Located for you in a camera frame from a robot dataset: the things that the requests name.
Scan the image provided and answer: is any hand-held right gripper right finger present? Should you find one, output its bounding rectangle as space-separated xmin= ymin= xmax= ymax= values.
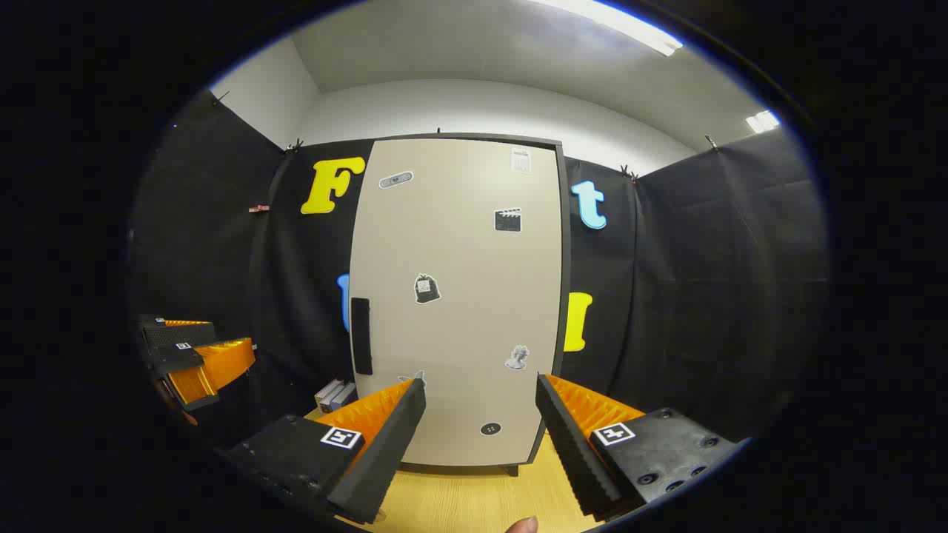
xmin=535 ymin=372 xmax=747 ymax=520

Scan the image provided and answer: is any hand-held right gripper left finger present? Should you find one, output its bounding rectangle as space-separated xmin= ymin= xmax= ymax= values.
xmin=221 ymin=376 xmax=428 ymax=526

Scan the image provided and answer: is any black door handle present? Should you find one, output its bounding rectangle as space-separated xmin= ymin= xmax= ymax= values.
xmin=350 ymin=297 xmax=374 ymax=376

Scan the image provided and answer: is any beige cabinet door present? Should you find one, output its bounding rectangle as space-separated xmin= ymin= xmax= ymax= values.
xmin=348 ymin=137 xmax=565 ymax=469

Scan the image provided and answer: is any black backdrop cloth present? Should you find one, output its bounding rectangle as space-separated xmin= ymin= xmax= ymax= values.
xmin=130 ymin=89 xmax=830 ymax=445

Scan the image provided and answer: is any long ceiling light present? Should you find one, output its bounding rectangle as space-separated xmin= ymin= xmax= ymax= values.
xmin=530 ymin=0 xmax=684 ymax=58

